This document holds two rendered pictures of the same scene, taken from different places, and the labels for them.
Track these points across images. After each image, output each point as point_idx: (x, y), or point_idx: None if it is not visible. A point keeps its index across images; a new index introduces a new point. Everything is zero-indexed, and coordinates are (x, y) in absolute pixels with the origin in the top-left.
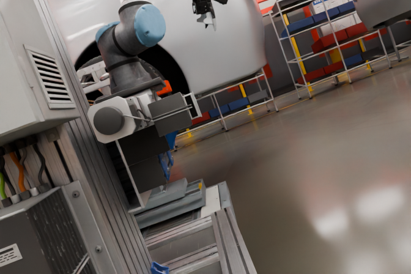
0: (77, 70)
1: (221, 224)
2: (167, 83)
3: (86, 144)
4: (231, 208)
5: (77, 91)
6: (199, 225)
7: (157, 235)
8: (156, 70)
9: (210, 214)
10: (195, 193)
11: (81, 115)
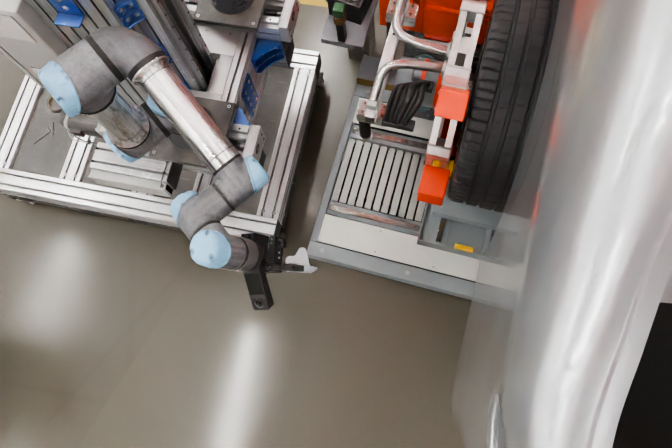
0: None
1: (237, 220)
2: (417, 194)
3: (132, 97)
4: (367, 269)
5: None
6: (261, 202)
7: (290, 162)
8: (485, 176)
9: (274, 218)
10: (433, 232)
11: (137, 88)
